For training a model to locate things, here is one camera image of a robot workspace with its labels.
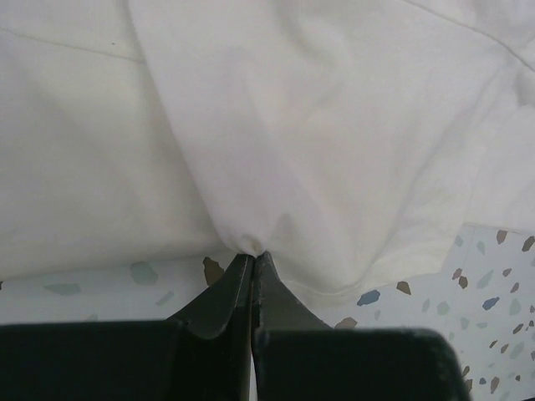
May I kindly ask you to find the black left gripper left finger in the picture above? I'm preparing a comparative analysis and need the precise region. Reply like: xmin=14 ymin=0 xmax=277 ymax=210
xmin=1 ymin=255 xmax=254 ymax=400

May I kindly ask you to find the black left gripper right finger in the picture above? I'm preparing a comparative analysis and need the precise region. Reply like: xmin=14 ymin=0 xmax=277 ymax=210
xmin=252 ymin=252 xmax=468 ymax=401

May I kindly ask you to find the white t-shirt red print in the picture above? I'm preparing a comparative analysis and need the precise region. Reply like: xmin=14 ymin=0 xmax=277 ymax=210
xmin=1 ymin=1 xmax=534 ymax=304

